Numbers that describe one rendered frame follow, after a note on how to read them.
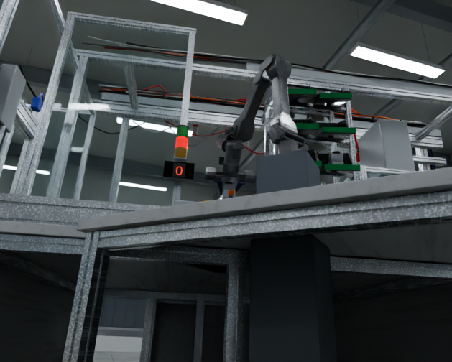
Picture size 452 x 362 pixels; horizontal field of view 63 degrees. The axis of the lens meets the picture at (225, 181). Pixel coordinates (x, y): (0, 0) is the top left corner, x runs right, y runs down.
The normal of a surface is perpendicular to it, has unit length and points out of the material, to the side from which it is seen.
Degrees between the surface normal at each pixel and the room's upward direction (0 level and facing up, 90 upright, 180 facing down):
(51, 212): 90
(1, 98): 90
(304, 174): 90
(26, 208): 90
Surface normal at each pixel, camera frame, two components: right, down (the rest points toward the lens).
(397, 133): 0.14, -0.37
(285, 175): -0.47, -0.36
